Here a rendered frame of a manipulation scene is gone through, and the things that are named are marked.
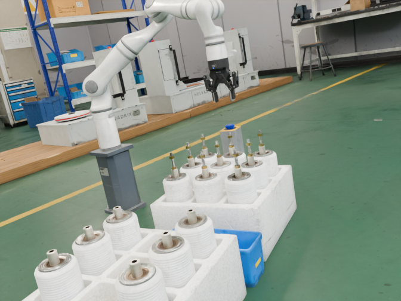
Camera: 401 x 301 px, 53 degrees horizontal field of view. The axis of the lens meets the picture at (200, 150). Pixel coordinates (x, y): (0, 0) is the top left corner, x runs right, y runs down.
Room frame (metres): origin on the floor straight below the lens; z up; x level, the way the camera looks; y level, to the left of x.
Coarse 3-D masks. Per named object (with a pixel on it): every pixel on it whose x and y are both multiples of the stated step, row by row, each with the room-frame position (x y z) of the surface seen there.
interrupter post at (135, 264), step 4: (132, 260) 0.72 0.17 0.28; (136, 260) 0.72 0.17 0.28; (132, 264) 0.71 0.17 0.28; (136, 264) 0.71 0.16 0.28; (140, 264) 0.72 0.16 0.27; (132, 268) 0.71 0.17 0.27; (136, 268) 0.71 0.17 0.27; (140, 268) 0.71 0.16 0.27; (132, 272) 0.71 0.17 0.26; (136, 272) 0.71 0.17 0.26; (140, 272) 0.71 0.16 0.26; (132, 276) 0.71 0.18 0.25; (136, 276) 0.71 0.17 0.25; (140, 276) 0.71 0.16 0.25
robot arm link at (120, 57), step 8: (120, 40) 1.72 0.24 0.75; (120, 48) 1.69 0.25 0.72; (112, 56) 1.70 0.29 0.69; (120, 56) 1.69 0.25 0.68; (128, 56) 1.70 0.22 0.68; (104, 64) 1.71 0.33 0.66; (112, 64) 1.70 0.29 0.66; (120, 64) 1.70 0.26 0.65; (96, 72) 1.71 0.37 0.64; (104, 72) 1.70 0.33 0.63; (112, 72) 1.70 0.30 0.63; (88, 80) 1.71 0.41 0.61; (96, 80) 1.70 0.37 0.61; (104, 80) 1.71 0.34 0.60; (88, 88) 1.71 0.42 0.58; (96, 88) 1.71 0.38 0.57; (96, 96) 1.73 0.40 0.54
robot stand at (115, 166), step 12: (132, 144) 1.76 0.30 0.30; (96, 156) 1.75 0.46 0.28; (108, 156) 1.67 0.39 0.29; (120, 156) 1.72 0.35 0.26; (108, 168) 1.70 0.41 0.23; (120, 168) 1.71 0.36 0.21; (132, 168) 1.77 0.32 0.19; (108, 180) 1.71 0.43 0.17; (120, 180) 1.70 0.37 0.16; (132, 180) 1.74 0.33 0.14; (108, 192) 1.73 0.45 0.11; (120, 192) 1.69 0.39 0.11; (132, 192) 1.73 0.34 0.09; (108, 204) 1.75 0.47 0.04; (120, 204) 1.69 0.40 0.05; (132, 204) 1.72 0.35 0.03; (144, 204) 1.75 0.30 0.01
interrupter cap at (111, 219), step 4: (124, 212) 1.06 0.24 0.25; (128, 212) 1.06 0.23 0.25; (108, 216) 1.05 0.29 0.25; (112, 216) 1.05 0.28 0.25; (124, 216) 1.04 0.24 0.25; (128, 216) 1.03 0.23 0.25; (108, 220) 1.02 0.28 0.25; (112, 220) 1.02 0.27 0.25; (116, 220) 1.01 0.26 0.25; (120, 220) 1.00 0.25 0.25; (124, 220) 1.01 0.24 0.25
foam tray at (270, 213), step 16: (288, 176) 1.38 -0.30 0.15; (224, 192) 1.28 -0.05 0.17; (272, 192) 1.21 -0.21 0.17; (288, 192) 1.36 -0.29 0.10; (160, 208) 1.26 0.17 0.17; (176, 208) 1.23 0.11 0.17; (192, 208) 1.20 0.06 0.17; (208, 208) 1.17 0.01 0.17; (224, 208) 1.14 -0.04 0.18; (240, 208) 1.12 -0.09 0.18; (256, 208) 1.09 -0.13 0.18; (272, 208) 1.20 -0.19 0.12; (288, 208) 1.34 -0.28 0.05; (160, 224) 1.27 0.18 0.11; (224, 224) 1.15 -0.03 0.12; (240, 224) 1.12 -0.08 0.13; (256, 224) 1.09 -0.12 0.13; (272, 224) 1.18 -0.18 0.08; (272, 240) 1.16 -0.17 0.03
